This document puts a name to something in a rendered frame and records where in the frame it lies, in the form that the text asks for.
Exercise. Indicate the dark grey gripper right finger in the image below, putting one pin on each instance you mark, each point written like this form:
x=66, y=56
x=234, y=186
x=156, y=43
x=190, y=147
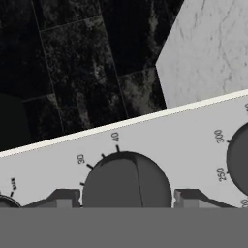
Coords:
x=190, y=198

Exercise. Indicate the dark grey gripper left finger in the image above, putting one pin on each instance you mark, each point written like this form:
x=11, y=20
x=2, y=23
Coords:
x=63, y=197

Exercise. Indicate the white toaster oven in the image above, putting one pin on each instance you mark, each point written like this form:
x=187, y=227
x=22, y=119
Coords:
x=180, y=142

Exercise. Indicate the grey timer knob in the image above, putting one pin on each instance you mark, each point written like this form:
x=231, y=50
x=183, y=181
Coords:
x=126, y=182

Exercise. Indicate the grey function knob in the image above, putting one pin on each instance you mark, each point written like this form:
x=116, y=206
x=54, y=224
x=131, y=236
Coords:
x=8, y=202

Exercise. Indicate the grey temperature knob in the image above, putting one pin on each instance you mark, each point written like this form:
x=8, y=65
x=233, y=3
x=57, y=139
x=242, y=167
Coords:
x=239, y=161

